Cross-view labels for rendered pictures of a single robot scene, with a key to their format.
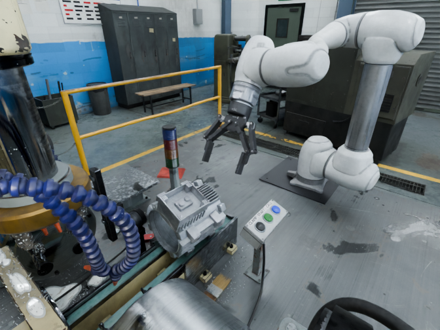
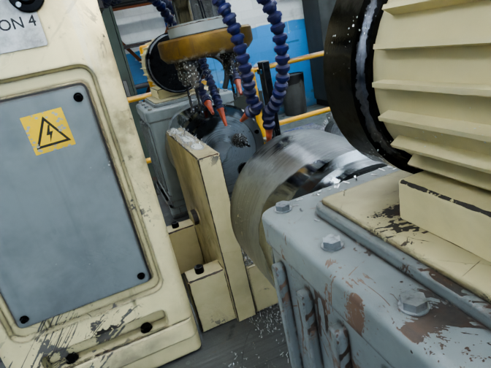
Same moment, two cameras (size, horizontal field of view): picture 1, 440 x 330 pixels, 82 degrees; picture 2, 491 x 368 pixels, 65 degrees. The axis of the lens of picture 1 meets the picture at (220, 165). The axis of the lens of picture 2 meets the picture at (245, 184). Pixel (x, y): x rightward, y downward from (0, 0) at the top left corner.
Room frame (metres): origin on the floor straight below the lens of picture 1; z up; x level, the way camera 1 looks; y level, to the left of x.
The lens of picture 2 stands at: (-0.25, -0.13, 1.32)
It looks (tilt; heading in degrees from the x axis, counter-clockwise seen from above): 21 degrees down; 35
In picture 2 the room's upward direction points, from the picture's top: 12 degrees counter-clockwise
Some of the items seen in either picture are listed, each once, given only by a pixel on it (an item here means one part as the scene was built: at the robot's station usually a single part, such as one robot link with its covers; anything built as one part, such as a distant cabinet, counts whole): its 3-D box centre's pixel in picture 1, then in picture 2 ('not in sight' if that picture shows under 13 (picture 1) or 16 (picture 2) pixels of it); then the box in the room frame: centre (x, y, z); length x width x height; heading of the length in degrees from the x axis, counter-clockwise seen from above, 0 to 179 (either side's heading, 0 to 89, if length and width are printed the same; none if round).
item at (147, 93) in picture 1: (168, 98); not in sight; (5.63, 1.14, 0.22); 1.40 x 0.33 x 0.43; 139
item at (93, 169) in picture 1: (105, 206); (272, 112); (0.60, 0.34, 1.12); 0.04 x 0.03 x 0.26; 142
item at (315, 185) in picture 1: (306, 176); not in sight; (1.26, -0.50, 0.83); 0.22 x 0.18 x 0.06; 58
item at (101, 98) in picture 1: (99, 99); (293, 94); (5.24, 2.47, 0.30); 0.39 x 0.39 x 0.60
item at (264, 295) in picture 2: not in sight; (257, 274); (0.29, 0.27, 0.86); 0.07 x 0.06 x 0.12; 52
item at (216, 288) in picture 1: (208, 297); not in sight; (0.53, 0.04, 0.80); 0.21 x 0.05 x 0.01; 145
